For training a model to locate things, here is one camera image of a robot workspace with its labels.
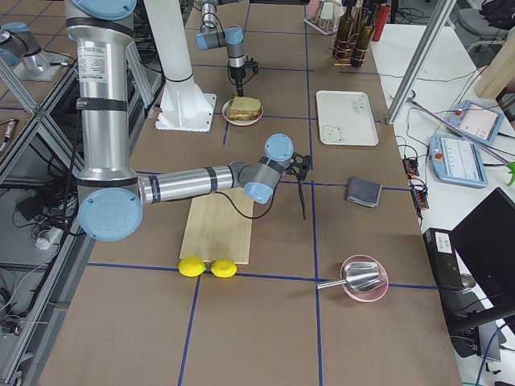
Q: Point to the dark wine bottle middle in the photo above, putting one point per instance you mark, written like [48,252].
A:
[362,40]

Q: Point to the pink bowl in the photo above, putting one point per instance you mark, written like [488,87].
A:
[373,295]

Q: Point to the blue teach pendant far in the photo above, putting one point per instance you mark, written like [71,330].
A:
[481,122]

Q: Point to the white round plate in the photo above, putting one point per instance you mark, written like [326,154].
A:
[240,123]

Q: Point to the dark wine bottle front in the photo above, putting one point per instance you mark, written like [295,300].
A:
[343,36]

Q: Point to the blue teach pendant near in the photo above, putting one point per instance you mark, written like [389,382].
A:
[457,161]

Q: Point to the dark wine bottle back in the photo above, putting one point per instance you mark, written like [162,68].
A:
[370,12]

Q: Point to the copper wire bottle rack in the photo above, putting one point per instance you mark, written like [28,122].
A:
[349,52]

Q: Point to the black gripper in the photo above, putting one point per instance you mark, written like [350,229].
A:
[237,75]
[300,189]

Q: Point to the green tipped metal stick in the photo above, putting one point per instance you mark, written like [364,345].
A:
[469,137]

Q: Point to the yellow lemon half right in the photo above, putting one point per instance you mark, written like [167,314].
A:
[224,268]

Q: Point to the wooden cutting board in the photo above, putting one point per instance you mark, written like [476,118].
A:
[219,227]

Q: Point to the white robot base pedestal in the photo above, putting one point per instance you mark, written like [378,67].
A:
[183,107]

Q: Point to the aluminium frame post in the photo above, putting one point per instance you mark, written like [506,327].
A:
[431,33]

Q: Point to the red cylinder bottle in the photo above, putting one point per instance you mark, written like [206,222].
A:
[382,17]

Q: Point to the blue teach pendant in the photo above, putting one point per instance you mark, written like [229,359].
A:
[457,161]
[481,122]

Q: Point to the pink cup large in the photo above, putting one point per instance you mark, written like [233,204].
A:
[313,7]

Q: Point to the grey folded cloth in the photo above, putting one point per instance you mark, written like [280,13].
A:
[363,192]

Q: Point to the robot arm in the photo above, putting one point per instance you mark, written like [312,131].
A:
[111,194]
[212,35]

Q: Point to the cream bear tray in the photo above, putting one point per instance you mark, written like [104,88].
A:
[345,119]

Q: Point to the dark wine bottle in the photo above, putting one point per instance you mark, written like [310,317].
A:
[362,40]
[343,36]
[370,12]

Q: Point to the bread slice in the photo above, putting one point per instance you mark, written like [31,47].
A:
[242,104]
[245,116]

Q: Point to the metal scoop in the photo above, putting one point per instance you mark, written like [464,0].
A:
[360,277]

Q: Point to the black monitor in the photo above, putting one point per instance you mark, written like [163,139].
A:
[484,240]

